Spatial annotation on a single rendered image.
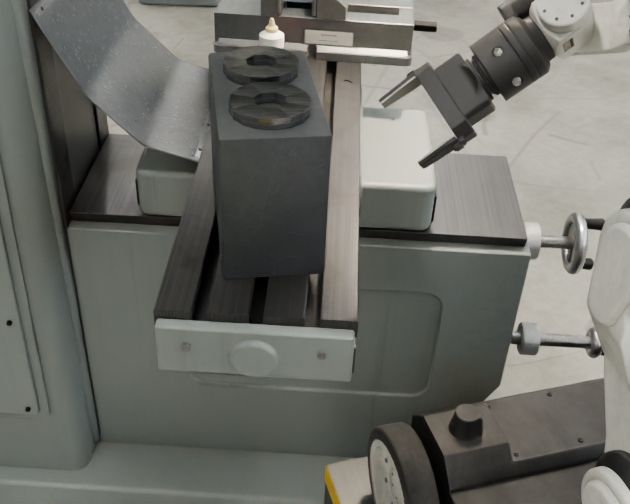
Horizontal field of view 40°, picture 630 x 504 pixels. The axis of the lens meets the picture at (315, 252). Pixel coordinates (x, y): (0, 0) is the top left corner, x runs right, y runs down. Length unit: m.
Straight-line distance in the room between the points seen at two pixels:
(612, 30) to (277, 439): 1.03
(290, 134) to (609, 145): 2.66
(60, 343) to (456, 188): 0.77
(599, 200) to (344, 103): 1.85
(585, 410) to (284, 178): 0.72
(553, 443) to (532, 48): 0.60
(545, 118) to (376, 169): 2.21
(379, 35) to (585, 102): 2.34
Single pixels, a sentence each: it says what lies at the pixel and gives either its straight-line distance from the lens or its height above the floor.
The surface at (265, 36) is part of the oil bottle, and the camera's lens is 1.40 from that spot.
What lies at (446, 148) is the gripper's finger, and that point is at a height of 1.03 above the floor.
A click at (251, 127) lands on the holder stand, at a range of 0.92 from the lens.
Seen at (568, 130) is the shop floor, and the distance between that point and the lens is 3.53.
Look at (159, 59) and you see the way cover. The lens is 1.59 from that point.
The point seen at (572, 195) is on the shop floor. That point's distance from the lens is 3.11.
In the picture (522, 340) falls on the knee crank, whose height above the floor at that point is 0.56.
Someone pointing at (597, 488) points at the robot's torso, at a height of 0.71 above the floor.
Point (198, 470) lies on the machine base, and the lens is 1.79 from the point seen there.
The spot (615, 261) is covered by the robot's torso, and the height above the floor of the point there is 1.01.
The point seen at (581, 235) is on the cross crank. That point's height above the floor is 0.71.
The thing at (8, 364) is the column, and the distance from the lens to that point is 1.66.
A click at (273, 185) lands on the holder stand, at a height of 1.09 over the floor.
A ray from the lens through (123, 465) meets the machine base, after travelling 1.82.
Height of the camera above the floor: 1.59
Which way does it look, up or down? 37 degrees down
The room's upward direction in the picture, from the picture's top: 3 degrees clockwise
